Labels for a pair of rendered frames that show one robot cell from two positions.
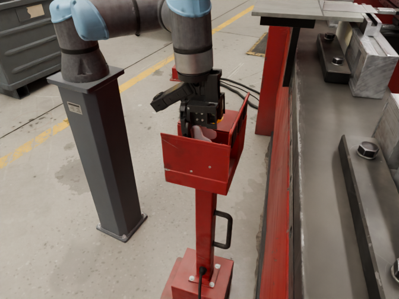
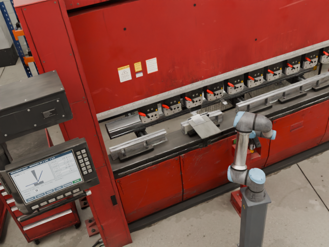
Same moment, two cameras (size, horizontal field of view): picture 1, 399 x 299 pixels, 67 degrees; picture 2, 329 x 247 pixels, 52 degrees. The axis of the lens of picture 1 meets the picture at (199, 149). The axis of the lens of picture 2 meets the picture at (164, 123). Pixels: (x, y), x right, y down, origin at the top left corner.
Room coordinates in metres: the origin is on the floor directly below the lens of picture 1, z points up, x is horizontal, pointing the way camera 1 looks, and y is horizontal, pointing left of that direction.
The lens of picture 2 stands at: (2.32, 1.43, 2.81)
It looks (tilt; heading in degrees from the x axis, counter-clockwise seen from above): 38 degrees down; 238
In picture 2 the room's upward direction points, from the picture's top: 8 degrees counter-clockwise
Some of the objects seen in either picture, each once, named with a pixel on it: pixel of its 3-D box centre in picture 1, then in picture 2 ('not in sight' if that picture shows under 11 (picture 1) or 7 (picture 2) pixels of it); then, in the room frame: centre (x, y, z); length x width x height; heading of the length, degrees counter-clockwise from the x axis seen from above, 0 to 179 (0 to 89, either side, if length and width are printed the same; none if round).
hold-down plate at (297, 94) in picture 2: not in sight; (292, 96); (-0.13, -0.13, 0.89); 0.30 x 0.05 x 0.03; 166
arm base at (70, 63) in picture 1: (82, 59); (255, 190); (0.95, 0.38, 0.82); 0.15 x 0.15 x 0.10
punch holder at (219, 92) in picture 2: not in sight; (213, 88); (0.66, -0.38, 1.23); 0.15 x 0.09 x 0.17; 166
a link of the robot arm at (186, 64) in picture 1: (194, 59); not in sight; (0.58, 0.01, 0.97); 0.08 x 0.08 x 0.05
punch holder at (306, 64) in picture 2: not in sight; (308, 57); (-0.31, -0.15, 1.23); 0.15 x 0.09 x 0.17; 166
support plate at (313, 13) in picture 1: (304, 8); (203, 126); (0.86, -0.28, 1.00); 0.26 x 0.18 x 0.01; 76
